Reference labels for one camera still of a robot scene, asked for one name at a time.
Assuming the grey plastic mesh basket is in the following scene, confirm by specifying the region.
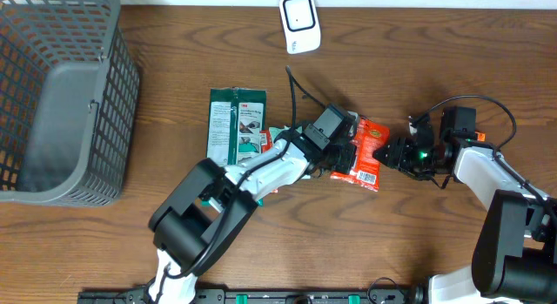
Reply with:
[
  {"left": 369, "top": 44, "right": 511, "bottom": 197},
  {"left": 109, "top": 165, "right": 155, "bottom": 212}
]
[{"left": 1, "top": 0, "right": 140, "bottom": 207}]

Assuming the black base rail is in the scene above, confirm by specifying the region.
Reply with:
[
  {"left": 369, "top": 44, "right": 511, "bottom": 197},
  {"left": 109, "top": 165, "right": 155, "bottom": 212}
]
[{"left": 77, "top": 288, "right": 429, "bottom": 304}]

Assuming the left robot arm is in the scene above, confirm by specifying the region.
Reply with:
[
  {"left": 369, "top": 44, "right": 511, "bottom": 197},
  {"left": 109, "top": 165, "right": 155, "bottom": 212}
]
[{"left": 146, "top": 104, "right": 359, "bottom": 303}]

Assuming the small orange white box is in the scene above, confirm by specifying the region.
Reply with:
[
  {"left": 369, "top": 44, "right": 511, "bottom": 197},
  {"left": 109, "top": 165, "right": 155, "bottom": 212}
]
[{"left": 476, "top": 132, "right": 486, "bottom": 142}]

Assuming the dark green package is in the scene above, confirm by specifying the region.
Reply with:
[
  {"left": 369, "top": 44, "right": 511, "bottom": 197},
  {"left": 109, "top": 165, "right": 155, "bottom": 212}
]
[{"left": 206, "top": 87, "right": 266, "bottom": 166}]

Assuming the red snack bag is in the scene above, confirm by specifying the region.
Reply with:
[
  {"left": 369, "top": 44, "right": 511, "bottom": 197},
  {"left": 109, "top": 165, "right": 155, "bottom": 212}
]
[{"left": 330, "top": 117, "right": 390, "bottom": 192}]

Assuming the light green wipes pack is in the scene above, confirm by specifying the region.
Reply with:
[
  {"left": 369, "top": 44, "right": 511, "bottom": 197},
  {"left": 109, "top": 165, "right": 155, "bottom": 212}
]
[{"left": 268, "top": 125, "right": 311, "bottom": 179}]

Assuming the white barcode scanner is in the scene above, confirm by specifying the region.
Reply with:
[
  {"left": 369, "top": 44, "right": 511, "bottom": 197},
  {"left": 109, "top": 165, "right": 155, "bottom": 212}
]
[{"left": 278, "top": 0, "right": 321, "bottom": 55}]

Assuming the red stick sachet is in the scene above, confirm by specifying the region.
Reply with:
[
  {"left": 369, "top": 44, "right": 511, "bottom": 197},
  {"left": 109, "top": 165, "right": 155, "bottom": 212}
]
[{"left": 260, "top": 130, "right": 273, "bottom": 153}]

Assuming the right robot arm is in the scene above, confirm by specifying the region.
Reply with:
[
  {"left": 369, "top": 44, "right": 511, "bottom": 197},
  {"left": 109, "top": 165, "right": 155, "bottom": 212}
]
[{"left": 373, "top": 106, "right": 556, "bottom": 303}]

